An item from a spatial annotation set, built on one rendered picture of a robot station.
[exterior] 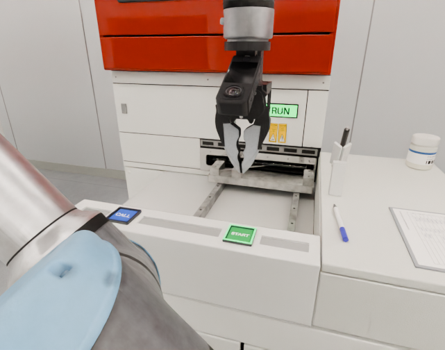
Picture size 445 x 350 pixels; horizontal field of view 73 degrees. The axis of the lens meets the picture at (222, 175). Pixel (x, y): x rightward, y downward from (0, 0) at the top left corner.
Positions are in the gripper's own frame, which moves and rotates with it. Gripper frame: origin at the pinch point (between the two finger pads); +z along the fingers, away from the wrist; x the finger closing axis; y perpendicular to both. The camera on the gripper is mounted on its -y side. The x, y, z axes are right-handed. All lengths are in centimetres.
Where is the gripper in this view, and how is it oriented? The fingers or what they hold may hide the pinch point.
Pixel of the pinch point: (241, 167)
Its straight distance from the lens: 52.0
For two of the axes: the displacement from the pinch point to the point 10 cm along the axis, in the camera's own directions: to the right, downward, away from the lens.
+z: 0.0, 9.2, 3.9
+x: -9.6, -1.1, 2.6
